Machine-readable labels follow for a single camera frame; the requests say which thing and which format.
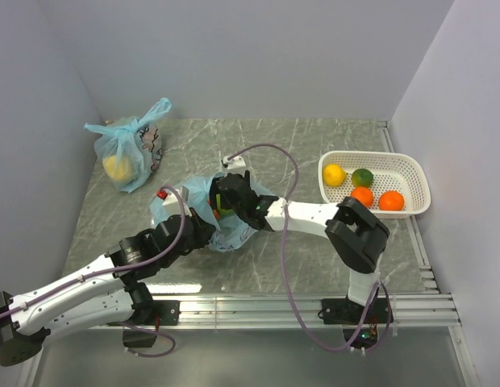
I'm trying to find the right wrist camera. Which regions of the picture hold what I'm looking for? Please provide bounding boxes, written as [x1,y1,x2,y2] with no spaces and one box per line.
[222,156,247,175]

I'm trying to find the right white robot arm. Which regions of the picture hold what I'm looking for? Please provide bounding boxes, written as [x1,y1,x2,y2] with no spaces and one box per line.
[209,173,390,322]

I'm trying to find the green fruit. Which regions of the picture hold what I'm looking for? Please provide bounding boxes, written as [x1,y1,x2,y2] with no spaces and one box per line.
[215,193,231,216]

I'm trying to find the green lime in basket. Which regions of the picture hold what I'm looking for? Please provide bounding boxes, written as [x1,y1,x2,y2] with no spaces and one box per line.
[351,169,373,189]

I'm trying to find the yellow fruit in left bag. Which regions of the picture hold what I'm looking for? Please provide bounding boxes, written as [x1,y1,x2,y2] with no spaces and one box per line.
[102,156,134,184]

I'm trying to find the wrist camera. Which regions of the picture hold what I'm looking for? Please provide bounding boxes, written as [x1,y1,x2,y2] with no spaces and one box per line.
[222,156,247,175]
[154,185,191,223]

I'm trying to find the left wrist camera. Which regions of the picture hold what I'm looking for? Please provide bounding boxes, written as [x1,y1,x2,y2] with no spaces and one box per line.
[154,185,191,223]

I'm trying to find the orange in basket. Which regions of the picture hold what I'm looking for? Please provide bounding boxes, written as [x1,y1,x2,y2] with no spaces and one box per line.
[378,190,405,211]

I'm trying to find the aluminium rail frame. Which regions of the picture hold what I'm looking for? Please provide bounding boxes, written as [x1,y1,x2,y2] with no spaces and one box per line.
[15,120,483,387]

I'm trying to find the white perforated plastic basket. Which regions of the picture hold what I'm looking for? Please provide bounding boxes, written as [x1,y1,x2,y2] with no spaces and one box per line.
[319,151,431,218]

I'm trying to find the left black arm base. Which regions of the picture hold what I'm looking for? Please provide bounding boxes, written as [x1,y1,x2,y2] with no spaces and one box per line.
[122,300,180,350]

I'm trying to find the yellow lemon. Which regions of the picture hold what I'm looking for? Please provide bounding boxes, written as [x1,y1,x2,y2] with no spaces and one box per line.
[322,164,347,187]

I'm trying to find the knotted blue bag left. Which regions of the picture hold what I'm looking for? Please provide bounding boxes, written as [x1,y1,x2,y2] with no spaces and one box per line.
[84,98,172,193]

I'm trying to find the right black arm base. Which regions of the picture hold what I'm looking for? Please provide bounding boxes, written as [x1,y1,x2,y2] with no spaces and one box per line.
[318,297,394,352]

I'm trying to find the orange persimmon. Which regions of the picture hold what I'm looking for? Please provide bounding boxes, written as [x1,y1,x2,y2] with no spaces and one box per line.
[351,186,374,207]

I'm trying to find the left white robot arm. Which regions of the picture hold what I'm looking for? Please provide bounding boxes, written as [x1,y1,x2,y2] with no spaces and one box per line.
[0,215,215,367]

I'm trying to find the blue plastic bag with print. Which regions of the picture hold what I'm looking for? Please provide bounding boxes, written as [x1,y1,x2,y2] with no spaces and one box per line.
[149,172,273,252]

